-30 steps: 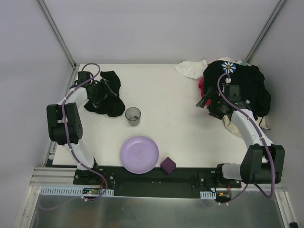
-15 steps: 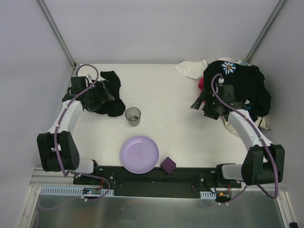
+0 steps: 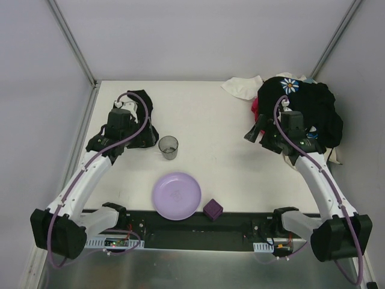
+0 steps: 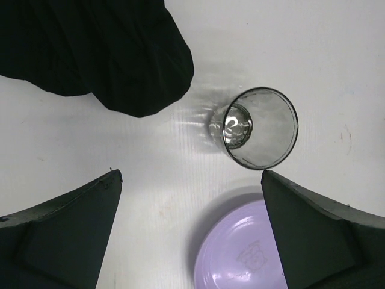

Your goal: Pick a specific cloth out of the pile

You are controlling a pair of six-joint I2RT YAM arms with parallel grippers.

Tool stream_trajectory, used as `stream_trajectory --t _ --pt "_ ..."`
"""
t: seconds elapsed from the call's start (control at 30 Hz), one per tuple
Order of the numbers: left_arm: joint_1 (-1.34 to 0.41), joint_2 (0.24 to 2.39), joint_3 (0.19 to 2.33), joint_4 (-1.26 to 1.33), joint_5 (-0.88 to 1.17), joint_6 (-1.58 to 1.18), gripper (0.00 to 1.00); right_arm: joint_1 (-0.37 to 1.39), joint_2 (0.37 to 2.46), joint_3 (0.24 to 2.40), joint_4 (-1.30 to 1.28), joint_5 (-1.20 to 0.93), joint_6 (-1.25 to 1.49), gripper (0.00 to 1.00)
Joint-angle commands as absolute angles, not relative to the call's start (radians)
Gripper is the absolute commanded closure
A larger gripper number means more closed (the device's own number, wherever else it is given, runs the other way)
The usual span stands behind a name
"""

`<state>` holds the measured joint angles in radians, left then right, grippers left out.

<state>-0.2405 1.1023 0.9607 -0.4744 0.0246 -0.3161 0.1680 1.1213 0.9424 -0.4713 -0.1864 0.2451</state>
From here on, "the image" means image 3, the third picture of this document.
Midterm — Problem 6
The grey translucent cup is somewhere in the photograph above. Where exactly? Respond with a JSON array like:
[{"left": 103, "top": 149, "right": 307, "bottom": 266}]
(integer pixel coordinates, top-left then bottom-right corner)
[{"left": 158, "top": 135, "right": 179, "bottom": 160}]

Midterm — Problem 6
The lilac plastic plate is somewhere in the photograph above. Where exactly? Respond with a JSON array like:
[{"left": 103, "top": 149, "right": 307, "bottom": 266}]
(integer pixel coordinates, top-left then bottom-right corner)
[{"left": 152, "top": 172, "right": 202, "bottom": 221}]

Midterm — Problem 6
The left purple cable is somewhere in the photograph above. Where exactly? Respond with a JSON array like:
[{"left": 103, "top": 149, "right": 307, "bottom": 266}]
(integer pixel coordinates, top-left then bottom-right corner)
[{"left": 48, "top": 92, "right": 150, "bottom": 269}]

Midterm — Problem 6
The purple toy block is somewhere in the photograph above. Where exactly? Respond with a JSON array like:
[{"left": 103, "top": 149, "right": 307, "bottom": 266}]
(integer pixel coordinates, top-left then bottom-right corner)
[{"left": 203, "top": 199, "right": 223, "bottom": 222}]

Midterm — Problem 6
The small black cloth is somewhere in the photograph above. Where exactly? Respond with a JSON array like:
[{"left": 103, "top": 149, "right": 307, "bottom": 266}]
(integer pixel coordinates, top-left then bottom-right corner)
[{"left": 113, "top": 90, "right": 159, "bottom": 144}]

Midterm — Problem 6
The blue white patterned cloth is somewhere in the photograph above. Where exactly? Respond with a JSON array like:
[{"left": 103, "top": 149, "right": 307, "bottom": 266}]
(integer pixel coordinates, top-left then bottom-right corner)
[{"left": 306, "top": 126, "right": 318, "bottom": 139}]

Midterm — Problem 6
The red cloth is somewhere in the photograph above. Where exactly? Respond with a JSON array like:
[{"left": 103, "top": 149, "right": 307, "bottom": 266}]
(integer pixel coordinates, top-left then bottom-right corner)
[{"left": 251, "top": 98, "right": 267, "bottom": 134}]

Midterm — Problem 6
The beige cloth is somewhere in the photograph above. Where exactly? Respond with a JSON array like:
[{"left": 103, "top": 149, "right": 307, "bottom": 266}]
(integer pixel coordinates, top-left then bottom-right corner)
[{"left": 283, "top": 148, "right": 340, "bottom": 169}]

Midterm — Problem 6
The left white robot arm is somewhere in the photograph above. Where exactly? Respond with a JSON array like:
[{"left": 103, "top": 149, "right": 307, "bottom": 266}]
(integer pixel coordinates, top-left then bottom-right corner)
[{"left": 30, "top": 95, "right": 150, "bottom": 259}]

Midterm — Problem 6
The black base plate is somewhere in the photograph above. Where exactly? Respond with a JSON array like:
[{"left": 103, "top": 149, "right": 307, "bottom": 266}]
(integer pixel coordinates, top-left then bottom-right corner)
[{"left": 99, "top": 210, "right": 319, "bottom": 250}]

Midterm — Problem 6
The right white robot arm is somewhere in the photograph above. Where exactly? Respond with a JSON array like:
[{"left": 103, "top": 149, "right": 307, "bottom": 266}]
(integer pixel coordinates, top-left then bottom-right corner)
[{"left": 244, "top": 96, "right": 372, "bottom": 262}]

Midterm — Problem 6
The aluminium frame post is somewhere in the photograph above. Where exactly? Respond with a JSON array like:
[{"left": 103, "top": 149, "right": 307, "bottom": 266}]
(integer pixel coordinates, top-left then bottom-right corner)
[
  {"left": 310, "top": 0, "right": 365, "bottom": 79},
  {"left": 45, "top": 0, "right": 97, "bottom": 88}
]

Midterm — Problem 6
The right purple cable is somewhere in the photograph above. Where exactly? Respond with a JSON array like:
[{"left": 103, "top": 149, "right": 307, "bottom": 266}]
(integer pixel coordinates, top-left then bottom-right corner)
[{"left": 275, "top": 95, "right": 363, "bottom": 285}]

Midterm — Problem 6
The purple cable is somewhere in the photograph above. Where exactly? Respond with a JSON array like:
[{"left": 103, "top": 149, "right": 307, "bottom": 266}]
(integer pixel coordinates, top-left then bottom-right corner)
[
  {"left": 275, "top": 95, "right": 363, "bottom": 285},
  {"left": 48, "top": 92, "right": 150, "bottom": 269}
]

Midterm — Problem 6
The left aluminium frame post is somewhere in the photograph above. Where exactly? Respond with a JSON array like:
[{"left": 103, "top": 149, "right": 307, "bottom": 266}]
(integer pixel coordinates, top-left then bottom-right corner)
[{"left": 45, "top": 0, "right": 97, "bottom": 88}]

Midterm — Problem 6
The black flower print cloth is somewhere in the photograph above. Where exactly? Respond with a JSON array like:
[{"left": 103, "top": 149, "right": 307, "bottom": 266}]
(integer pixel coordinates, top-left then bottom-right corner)
[{"left": 257, "top": 76, "right": 343, "bottom": 148}]

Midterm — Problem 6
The right aluminium frame post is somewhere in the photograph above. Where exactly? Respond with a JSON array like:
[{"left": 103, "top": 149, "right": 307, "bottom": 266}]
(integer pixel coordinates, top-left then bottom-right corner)
[{"left": 310, "top": 0, "right": 365, "bottom": 79}]

